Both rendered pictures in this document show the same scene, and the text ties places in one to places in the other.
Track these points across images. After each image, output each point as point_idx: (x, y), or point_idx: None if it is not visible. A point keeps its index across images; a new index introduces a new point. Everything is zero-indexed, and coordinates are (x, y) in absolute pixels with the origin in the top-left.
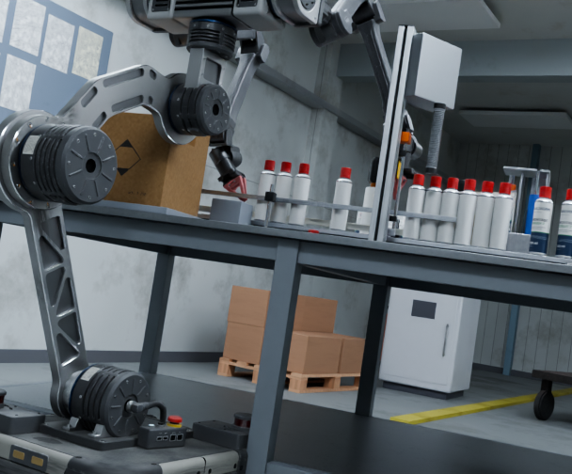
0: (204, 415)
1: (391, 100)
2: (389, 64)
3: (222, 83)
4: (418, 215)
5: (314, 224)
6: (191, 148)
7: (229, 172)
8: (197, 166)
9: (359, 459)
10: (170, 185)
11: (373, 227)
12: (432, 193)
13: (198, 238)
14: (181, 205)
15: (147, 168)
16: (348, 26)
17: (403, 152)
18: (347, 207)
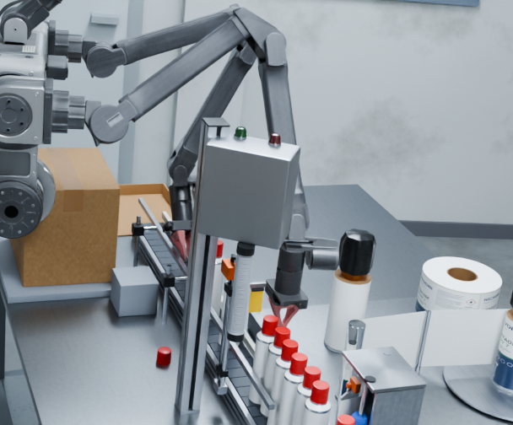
0: None
1: (193, 225)
2: (291, 130)
3: (35, 171)
4: (250, 378)
5: None
6: (75, 214)
7: (166, 225)
8: (96, 230)
9: None
10: (39, 261)
11: (178, 383)
12: (268, 353)
13: None
14: (70, 276)
15: (20, 239)
16: (114, 131)
17: (228, 291)
18: (217, 325)
